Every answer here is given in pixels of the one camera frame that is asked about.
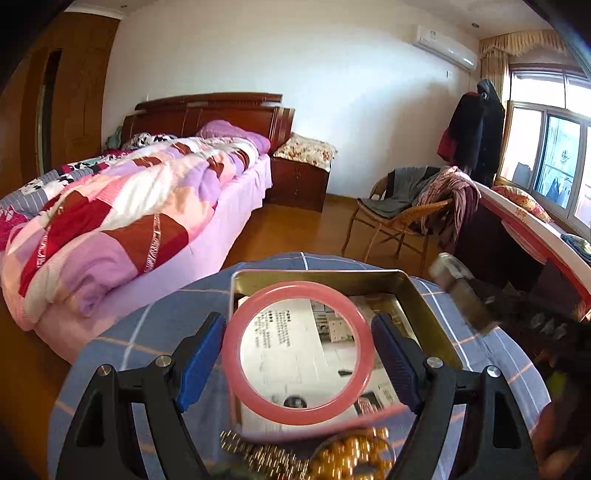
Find pale gold bead chain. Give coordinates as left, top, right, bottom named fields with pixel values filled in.
left=219, top=429, right=311, bottom=480

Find pink bangle bracelet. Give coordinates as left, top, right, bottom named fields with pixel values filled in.
left=221, top=280, right=376, bottom=427

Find blue plaid tablecloth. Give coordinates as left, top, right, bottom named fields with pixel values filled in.
left=47, top=252, right=550, bottom=479

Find window bench with cushion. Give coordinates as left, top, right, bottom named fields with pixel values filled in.
left=476, top=183, right=590, bottom=321

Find wicker chair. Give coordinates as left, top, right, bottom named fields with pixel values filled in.
left=341, top=175, right=453, bottom=274

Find bed with pink sheet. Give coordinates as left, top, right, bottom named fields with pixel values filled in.
left=14, top=155, right=271, bottom=363

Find pink striped garment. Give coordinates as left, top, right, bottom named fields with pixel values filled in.
left=415, top=167, right=482, bottom=253

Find grey garment on chair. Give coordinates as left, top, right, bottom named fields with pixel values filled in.
left=360, top=166, right=442, bottom=219

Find hanging black coats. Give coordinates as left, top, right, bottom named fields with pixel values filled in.
left=437, top=79, right=506, bottom=187

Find pink metal tin box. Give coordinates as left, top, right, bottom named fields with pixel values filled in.
left=227, top=268, right=465, bottom=428

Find printed paper leaflet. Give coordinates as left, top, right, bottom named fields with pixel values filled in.
left=236, top=294, right=417, bottom=435

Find patchwork pink red quilt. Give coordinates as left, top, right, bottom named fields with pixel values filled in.
left=1, top=137, right=259, bottom=331

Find dark wooden nightstand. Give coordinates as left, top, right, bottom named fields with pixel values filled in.
left=266, top=157, right=329, bottom=212

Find floral cloth on nightstand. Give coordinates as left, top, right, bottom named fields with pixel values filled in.
left=273, top=133, right=337, bottom=172

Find yellow curtain valance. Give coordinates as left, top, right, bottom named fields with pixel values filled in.
left=479, top=30, right=569, bottom=104

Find white air conditioner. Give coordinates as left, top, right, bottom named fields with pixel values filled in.
left=413, top=25, right=478, bottom=72

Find purple pillow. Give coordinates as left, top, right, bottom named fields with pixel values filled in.
left=197, top=120, right=270, bottom=155

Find dark wooden headboard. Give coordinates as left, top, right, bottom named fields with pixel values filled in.
left=121, top=92, right=296, bottom=151

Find wooden wardrobe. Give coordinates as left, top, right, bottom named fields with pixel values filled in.
left=1, top=12, right=120, bottom=196

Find gold pearl bead necklace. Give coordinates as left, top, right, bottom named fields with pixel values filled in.
left=307, top=426, right=400, bottom=480

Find window with frame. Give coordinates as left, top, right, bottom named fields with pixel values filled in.
left=498, top=64, right=590, bottom=239

